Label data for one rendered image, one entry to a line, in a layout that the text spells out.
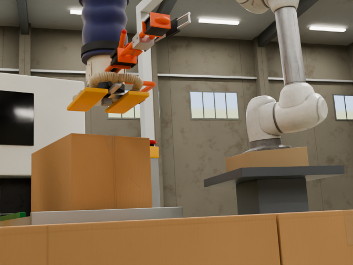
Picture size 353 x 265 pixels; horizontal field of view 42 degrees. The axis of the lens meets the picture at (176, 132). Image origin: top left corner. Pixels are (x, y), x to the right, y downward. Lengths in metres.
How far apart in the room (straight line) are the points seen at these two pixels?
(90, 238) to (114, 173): 1.46
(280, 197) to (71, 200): 0.93
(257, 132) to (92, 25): 0.92
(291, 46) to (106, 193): 1.09
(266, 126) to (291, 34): 0.45
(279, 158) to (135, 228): 1.53
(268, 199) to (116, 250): 1.50
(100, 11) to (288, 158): 1.09
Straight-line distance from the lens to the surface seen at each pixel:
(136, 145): 2.21
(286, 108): 2.18
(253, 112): 2.26
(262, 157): 2.14
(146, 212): 2.13
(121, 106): 2.20
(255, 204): 2.15
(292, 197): 2.20
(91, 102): 2.12
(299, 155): 2.23
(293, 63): 2.23
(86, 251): 0.68
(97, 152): 2.11
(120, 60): 1.91
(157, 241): 0.73
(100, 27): 2.17
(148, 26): 1.65
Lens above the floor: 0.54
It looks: 11 degrees up
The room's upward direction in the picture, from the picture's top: 3 degrees counter-clockwise
